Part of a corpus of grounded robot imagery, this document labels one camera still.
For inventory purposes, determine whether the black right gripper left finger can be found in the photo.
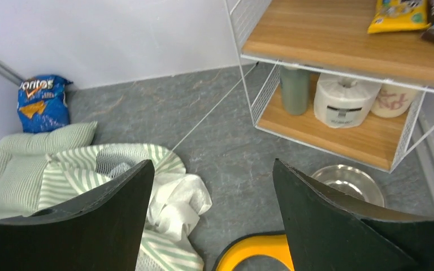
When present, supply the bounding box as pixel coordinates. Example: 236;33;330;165
0;160;154;270

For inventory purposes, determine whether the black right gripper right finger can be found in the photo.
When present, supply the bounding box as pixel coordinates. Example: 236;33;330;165
272;159;434;270

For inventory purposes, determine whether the green striped pet tent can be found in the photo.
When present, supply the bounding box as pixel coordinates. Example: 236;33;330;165
37;143;212;270

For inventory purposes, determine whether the thin white tent pole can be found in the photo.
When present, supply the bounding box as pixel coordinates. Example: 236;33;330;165
171;62;259;151

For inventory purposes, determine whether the yellow pet bowl holder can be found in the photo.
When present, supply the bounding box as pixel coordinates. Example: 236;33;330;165
212;230;294;270

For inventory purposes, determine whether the green checked pet cushion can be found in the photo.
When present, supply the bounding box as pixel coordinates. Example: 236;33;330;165
0;121;97;219

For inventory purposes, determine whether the steel bowl near shelf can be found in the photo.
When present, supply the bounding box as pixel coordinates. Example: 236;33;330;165
311;164;385;207

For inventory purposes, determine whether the white toilet paper roll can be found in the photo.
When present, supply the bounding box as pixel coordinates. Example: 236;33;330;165
313;73;382;129

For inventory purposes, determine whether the blue Doritos chip bag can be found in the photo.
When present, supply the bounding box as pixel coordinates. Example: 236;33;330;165
17;75;73;133

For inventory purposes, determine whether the cream printed cup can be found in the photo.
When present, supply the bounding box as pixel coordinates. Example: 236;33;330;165
370;84;418;118

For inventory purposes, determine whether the green bottle lower shelf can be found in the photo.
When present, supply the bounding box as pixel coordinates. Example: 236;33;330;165
279;65;311;115

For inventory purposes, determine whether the yellow candy bag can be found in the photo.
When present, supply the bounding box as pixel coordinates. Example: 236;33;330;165
367;0;431;34

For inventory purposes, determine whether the white wire wooden shelf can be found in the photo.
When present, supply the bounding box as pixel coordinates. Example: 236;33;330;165
224;1;434;172

